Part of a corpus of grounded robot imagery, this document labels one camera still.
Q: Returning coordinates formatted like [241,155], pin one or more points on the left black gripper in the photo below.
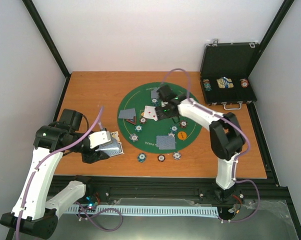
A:
[93,156]

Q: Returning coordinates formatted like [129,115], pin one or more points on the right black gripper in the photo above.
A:
[161,116]

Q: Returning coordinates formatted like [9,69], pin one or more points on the face up heart card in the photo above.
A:
[153,114]
[146,110]

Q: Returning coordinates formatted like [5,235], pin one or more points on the grey card deck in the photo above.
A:
[112,149]

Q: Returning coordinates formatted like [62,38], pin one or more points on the orange round blind button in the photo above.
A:
[182,135]

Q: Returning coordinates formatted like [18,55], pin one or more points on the green blue poker chip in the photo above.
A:
[138,128]

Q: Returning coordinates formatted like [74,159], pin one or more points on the triangular red dealer button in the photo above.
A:
[132,121]

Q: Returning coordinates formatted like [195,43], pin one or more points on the blue backed playing card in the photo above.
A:
[124,115]

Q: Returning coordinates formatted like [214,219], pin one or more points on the purple white chip stack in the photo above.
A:
[177,155]

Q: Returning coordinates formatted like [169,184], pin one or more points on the red brown chip stack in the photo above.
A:
[161,158]

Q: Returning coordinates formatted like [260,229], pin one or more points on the green blue chip stack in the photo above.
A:
[141,158]

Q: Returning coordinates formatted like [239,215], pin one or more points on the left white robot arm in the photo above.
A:
[33,214]

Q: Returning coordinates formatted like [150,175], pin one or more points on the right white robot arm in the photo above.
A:
[226,136]

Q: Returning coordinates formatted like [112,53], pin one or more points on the blue playing card box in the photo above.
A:
[121,148]

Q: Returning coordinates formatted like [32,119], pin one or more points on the red playing card box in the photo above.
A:
[115,135]

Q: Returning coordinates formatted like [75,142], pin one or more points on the wrapped card deck in case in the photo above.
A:
[225,83]

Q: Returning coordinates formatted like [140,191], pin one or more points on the black poker chip case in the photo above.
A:
[231,60]

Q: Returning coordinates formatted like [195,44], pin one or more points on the red chips in case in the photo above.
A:
[244,83]

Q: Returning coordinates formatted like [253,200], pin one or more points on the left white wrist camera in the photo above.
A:
[99,138]

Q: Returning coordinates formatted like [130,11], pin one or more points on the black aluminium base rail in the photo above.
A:
[204,191]

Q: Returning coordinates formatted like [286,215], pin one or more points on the light blue cable duct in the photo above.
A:
[159,211]

